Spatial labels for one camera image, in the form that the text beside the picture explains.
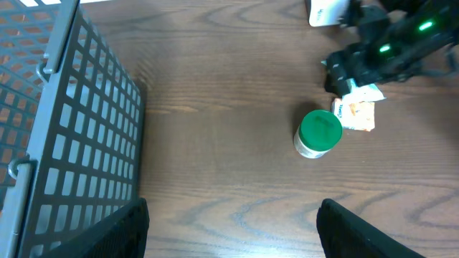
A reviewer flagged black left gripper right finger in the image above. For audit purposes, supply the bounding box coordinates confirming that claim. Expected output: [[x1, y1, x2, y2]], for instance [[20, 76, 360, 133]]
[[316, 199, 423, 258]]

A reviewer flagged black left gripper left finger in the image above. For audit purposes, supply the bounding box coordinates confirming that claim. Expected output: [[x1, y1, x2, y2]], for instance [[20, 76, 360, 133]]
[[42, 198, 150, 258]]

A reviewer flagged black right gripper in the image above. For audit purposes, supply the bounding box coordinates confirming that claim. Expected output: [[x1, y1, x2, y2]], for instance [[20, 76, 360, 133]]
[[324, 0, 423, 97]]

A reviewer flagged mint green wipes packet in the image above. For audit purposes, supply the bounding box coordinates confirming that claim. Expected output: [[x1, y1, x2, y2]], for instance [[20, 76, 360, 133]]
[[341, 79, 386, 104]]

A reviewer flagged orange white tissue pack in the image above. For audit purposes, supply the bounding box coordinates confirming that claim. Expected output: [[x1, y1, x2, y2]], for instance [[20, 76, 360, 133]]
[[331, 98, 375, 132]]

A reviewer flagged green lid jar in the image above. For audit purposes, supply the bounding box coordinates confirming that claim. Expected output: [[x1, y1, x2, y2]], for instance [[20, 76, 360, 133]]
[[293, 110, 343, 159]]

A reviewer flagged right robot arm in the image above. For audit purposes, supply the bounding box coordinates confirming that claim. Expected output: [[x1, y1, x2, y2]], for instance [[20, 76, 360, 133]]
[[324, 0, 458, 97]]

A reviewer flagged grey plastic mesh basket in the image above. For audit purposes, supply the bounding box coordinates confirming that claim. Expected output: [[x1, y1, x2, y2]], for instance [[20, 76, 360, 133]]
[[1, 0, 144, 257]]

